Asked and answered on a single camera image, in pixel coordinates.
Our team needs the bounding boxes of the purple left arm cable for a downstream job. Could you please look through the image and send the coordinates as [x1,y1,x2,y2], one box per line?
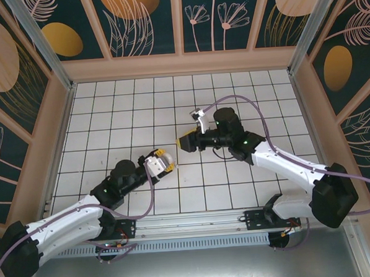
[0,163,161,277]

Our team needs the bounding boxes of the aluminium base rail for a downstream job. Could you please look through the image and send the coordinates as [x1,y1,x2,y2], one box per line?
[46,204,315,245]

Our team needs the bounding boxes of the aluminium corner post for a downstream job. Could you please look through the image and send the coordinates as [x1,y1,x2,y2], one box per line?
[283,0,346,76]
[3,0,77,94]

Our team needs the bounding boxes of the grey sheet metal panel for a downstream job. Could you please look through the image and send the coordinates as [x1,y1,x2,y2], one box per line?
[23,240,367,277]

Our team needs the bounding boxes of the grey slotted cable duct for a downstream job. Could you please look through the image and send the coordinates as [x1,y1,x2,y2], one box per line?
[44,233,271,259]

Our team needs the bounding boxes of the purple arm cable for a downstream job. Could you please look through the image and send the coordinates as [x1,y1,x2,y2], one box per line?
[0,163,161,277]
[201,87,370,255]

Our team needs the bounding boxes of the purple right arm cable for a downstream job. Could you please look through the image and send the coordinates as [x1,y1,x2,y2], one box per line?
[201,87,370,255]

